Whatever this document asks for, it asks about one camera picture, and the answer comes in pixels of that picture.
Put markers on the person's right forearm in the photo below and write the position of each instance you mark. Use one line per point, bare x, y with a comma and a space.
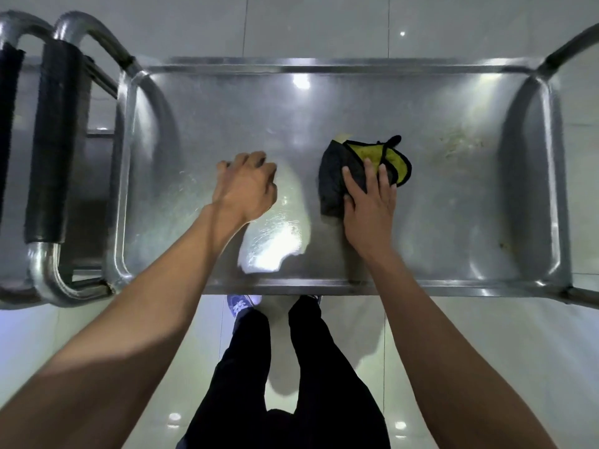
444, 360

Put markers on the person's left forearm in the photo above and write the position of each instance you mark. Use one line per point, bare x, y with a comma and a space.
140, 332

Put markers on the dark blue sneaker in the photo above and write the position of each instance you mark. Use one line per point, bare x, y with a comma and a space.
239, 306

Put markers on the person's right hand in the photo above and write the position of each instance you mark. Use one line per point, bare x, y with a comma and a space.
372, 219

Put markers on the person's left hand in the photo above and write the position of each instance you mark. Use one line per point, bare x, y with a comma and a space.
245, 189

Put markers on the grey and yellow cleaning cloth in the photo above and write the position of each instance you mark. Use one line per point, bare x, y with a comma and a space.
334, 182

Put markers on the black trousers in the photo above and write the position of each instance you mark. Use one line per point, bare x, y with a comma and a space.
318, 392

